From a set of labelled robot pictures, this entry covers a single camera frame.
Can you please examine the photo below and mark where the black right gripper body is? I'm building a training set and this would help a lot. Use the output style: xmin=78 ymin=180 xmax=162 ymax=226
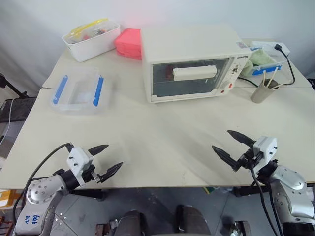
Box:
xmin=236 ymin=147 xmax=263 ymax=172

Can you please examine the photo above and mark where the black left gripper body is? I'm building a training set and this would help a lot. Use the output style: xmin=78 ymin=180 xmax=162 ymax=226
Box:
xmin=82 ymin=164 xmax=102 ymax=184

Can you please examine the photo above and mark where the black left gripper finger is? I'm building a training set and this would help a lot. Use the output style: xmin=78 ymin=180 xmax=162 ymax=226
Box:
xmin=88 ymin=144 xmax=110 ymax=156
xmin=97 ymin=161 xmax=124 ymax=183

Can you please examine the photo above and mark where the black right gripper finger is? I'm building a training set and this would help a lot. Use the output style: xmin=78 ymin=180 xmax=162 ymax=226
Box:
xmin=226 ymin=130 xmax=255 ymax=148
xmin=211 ymin=145 xmax=241 ymax=172

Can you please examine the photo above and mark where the white toaster oven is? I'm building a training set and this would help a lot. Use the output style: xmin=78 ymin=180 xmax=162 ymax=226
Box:
xmin=142 ymin=24 xmax=252 ymax=104

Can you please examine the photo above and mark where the grey paper cup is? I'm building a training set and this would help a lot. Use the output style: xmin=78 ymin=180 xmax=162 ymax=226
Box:
xmin=250 ymin=80 xmax=280 ymax=105

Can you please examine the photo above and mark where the dark rounded shape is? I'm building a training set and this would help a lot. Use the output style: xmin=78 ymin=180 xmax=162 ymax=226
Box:
xmin=117 ymin=209 xmax=146 ymax=236
xmin=175 ymin=205 xmax=212 ymax=236

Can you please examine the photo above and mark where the clear container with blue latches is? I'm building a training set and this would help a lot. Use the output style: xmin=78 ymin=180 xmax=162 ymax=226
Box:
xmin=49 ymin=66 xmax=111 ymax=116

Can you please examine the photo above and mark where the clear container holding green cloth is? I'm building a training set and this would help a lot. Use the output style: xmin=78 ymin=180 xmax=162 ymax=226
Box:
xmin=242 ymin=44 xmax=288 ymax=80

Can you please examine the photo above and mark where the light green cloth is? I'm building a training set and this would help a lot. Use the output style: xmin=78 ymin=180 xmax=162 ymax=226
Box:
xmin=242 ymin=49 xmax=274 ymax=77

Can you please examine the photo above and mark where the yellow cardboard box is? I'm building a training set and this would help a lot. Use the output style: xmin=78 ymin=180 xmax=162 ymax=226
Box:
xmin=0 ymin=189 xmax=22 ymax=209

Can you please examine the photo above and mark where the black mesh seat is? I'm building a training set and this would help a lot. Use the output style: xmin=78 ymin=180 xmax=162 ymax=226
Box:
xmin=0 ymin=97 xmax=37 ymax=123

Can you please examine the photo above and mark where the white power strip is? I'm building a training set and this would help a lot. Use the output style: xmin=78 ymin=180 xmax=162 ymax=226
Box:
xmin=251 ymin=40 xmax=291 ymax=56

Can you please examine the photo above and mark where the pink plastic box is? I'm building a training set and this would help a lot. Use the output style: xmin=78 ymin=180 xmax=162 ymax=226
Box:
xmin=114 ymin=27 xmax=143 ymax=54
xmin=115 ymin=48 xmax=143 ymax=61

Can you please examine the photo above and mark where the white plastic storage bin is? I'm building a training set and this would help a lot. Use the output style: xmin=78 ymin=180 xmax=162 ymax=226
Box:
xmin=61 ymin=18 xmax=121 ymax=62

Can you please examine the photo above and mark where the yellow plastic bag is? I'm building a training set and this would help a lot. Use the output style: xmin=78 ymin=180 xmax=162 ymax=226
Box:
xmin=70 ymin=17 xmax=109 ymax=35

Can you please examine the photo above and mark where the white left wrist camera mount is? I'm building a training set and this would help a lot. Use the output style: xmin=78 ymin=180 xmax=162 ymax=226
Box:
xmin=65 ymin=147 xmax=94 ymax=186

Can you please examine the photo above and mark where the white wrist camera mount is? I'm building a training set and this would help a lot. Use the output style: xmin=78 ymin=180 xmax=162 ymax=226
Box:
xmin=65 ymin=147 xmax=94 ymax=186
xmin=252 ymin=135 xmax=278 ymax=175

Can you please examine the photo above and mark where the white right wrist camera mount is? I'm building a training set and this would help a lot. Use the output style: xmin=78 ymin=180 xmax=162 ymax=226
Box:
xmin=252 ymin=135 xmax=278 ymax=175

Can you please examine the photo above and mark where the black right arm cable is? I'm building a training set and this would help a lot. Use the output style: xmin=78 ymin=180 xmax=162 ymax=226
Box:
xmin=248 ymin=166 xmax=284 ymax=236

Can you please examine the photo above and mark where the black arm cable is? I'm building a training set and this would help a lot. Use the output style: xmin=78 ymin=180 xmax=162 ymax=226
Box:
xmin=13 ymin=143 xmax=74 ymax=222
xmin=248 ymin=166 xmax=284 ymax=236

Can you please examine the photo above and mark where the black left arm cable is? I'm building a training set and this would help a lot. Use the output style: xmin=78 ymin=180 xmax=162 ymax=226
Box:
xmin=13 ymin=143 xmax=74 ymax=222

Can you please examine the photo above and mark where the white plastic tube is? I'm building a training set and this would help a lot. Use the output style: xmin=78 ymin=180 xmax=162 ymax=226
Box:
xmin=173 ymin=65 xmax=218 ymax=81

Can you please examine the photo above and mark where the black power cord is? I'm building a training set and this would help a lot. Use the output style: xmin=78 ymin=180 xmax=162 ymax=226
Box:
xmin=237 ymin=49 xmax=296 ymax=87

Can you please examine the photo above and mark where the thin white cable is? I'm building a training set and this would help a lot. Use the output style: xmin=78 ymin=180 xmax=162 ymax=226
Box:
xmin=0 ymin=99 xmax=14 ymax=146

